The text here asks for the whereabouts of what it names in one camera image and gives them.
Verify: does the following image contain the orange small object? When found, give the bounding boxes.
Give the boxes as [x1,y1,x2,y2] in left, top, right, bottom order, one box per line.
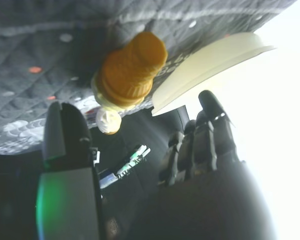
[91,31,169,111]

